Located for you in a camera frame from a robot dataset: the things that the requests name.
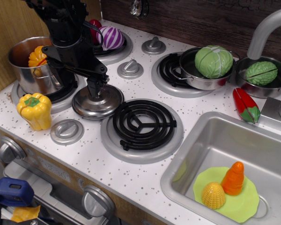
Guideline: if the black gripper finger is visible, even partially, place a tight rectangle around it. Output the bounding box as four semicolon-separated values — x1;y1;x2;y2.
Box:
87;81;102;98

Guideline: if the black coil burner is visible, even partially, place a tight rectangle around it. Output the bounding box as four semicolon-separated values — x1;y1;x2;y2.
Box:
151;52;212;98
100;99;184;164

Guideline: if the front black coil burner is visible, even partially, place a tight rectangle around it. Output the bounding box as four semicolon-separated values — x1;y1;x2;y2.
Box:
100;99;184;164

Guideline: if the orange toy carrot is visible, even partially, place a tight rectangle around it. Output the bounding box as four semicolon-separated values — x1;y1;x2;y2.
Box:
221;161;244;196

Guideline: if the right rear black coil burner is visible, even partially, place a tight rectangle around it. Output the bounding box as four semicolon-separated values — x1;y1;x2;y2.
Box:
151;52;212;98

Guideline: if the yellow toy corn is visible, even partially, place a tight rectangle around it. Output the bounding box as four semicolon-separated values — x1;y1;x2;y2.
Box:
201;182;226;209

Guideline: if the left rear coil burner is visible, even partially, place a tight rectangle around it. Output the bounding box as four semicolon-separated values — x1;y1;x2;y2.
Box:
93;32;133;66

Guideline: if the purple striped toy onion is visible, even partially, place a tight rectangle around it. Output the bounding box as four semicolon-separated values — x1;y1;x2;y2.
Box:
96;26;125;51

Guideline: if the red toy vegetable at back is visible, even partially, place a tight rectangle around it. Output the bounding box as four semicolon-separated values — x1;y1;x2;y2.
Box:
89;19;103;45

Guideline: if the blue clamp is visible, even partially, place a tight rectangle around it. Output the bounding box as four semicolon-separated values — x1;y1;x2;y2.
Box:
0;177;34;207

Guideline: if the front grey stove knob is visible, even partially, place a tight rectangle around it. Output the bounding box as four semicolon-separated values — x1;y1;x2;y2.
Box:
50;119;84;145

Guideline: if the rear grey stove knob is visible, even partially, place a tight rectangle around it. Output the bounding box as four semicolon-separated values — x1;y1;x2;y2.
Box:
141;37;166;55

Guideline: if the yellow cloth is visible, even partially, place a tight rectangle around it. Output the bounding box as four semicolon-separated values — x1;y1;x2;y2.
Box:
11;206;40;223

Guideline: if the red toy chili pepper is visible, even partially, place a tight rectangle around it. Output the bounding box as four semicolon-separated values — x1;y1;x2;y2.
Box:
232;88;261;124

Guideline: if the yellow toy bell pepper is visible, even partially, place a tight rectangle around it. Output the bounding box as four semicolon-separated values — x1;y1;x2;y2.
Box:
16;93;52;131

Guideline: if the silver sink basin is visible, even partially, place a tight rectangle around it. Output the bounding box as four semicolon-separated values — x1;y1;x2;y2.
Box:
161;112;281;225

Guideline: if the steel pot under faucet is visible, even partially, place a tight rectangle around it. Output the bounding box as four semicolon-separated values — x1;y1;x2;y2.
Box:
235;56;281;98

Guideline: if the right oven front knob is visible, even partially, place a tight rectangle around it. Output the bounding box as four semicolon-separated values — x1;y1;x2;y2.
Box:
81;185;115;219

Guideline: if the left front coil burner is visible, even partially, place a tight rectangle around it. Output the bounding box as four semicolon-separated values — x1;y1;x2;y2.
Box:
11;75;87;114

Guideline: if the orange toy pumpkin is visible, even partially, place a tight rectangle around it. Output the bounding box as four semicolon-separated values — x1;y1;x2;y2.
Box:
28;45;47;68

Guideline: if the steel pot on left burner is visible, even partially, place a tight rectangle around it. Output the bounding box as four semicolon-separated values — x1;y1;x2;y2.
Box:
8;37;63;95

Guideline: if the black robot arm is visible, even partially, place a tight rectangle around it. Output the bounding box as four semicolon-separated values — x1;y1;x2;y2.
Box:
26;0;108;97

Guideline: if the grey stove knob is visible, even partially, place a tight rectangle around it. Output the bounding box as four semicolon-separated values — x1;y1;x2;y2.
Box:
117;60;144;79
141;37;166;55
50;119;84;145

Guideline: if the steel pan with cabbage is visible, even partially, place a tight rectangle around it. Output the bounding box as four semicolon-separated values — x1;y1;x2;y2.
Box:
179;47;236;90

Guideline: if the green toy cabbage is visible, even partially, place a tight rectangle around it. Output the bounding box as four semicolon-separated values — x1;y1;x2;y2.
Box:
195;45;234;79

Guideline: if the left oven front knob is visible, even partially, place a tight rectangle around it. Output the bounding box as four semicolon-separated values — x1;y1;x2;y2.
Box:
0;136;27;164

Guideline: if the oven door handle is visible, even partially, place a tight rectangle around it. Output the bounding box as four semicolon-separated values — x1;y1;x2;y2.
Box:
3;162;109;225

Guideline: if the light green plate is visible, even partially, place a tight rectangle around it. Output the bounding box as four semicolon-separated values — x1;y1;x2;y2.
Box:
193;167;259;223

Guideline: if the silver faucet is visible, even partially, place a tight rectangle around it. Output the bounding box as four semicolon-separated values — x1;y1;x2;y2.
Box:
247;9;281;116

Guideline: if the oven knob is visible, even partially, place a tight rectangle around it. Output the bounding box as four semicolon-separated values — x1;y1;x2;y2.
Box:
81;185;115;219
0;136;27;164

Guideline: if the metal wall hook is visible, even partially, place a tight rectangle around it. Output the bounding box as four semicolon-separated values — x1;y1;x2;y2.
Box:
130;0;149;20

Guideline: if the green toy bitter gourd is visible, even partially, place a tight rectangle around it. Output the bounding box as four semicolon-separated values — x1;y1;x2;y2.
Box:
245;61;278;86

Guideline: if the steel pot lid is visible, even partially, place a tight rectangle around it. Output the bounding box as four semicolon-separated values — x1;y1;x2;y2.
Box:
72;84;124;120

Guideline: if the middle grey stove knob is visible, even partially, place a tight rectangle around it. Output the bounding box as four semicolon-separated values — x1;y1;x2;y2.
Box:
117;60;144;79

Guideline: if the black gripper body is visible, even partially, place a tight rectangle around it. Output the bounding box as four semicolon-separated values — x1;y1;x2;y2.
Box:
42;35;109;90

